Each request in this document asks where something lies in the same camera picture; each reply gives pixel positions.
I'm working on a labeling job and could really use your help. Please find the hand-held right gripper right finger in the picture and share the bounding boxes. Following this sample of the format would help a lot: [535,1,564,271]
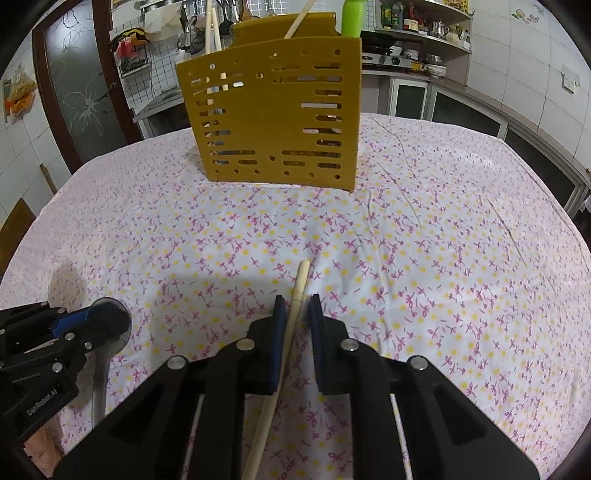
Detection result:
[306,293,542,480]

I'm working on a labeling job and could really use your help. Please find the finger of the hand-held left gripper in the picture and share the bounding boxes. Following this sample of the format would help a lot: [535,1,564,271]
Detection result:
[0,301,100,344]
[0,330,100,372]

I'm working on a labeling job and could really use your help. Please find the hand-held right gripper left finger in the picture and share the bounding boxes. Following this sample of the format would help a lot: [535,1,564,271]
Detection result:
[54,295,287,480]

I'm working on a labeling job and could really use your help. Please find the metal spoon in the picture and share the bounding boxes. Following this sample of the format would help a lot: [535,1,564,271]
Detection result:
[85,298,132,425]

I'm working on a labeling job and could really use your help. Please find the wooden chopstick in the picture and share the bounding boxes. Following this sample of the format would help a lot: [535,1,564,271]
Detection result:
[241,259,311,480]
[284,0,317,40]
[213,14,229,90]
[204,0,218,95]

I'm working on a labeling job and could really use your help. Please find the yellow perforated utensil holder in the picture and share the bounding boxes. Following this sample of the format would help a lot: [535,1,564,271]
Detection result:
[177,13,363,192]

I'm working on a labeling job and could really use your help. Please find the green-handled utensil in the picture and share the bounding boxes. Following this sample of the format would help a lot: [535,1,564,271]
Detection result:
[341,0,365,38]

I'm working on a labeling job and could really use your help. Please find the row of hanging kitchen utensils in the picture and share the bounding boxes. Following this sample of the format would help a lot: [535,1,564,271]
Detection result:
[175,0,259,51]

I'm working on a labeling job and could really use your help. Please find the person's left hand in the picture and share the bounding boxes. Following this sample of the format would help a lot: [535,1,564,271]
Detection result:
[21,431,63,478]

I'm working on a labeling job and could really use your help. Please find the wooden chair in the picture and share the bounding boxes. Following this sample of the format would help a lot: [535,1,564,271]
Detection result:
[0,198,38,278]

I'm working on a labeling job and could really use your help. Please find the pink floral tablecloth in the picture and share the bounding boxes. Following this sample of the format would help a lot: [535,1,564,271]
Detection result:
[0,113,591,480]

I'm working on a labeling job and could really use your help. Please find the brown frosted glass door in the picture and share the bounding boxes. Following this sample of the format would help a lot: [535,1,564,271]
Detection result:
[32,0,144,174]

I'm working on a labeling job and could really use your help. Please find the gas stove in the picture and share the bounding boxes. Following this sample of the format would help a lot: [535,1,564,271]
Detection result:
[360,51,414,70]

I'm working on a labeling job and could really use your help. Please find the black wok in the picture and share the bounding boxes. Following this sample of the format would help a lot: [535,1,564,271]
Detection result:
[360,31,404,51]

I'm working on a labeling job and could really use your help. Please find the orange wall hanging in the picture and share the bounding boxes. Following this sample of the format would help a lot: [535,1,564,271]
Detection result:
[4,65,38,123]

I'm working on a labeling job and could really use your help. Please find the wire wall rack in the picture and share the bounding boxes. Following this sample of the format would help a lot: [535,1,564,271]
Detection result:
[111,28,153,77]

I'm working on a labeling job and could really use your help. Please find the corner wall shelf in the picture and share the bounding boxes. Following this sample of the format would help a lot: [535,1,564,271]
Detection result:
[374,0,474,56]

